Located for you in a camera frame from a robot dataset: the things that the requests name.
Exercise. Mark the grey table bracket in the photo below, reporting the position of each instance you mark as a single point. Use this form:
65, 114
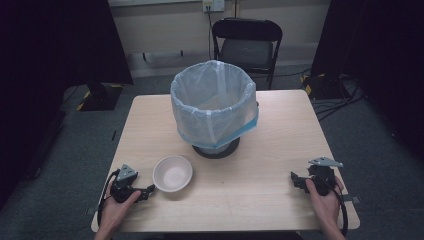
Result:
90, 210
353, 199

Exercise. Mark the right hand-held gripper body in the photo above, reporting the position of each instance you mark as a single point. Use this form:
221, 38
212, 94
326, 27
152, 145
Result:
323, 176

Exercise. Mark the bin with blue bag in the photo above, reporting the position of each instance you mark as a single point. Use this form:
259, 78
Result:
213, 106

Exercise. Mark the black stand base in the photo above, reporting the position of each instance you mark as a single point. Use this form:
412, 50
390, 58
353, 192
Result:
325, 87
101, 96

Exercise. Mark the person's right hand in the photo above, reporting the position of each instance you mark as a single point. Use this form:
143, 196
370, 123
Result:
328, 208

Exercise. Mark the white wall outlet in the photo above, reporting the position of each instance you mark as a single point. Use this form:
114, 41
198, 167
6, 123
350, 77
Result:
214, 5

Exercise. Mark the dark curtain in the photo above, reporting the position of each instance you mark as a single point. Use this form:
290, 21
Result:
50, 66
383, 50

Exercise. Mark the black folding chair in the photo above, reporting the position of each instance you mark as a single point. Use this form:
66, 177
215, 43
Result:
247, 50

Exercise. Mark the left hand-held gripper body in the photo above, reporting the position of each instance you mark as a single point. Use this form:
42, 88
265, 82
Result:
125, 173

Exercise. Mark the white bowl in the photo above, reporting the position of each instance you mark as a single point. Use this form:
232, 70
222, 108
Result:
172, 174

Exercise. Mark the person's left hand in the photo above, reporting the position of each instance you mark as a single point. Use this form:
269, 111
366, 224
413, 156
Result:
113, 213

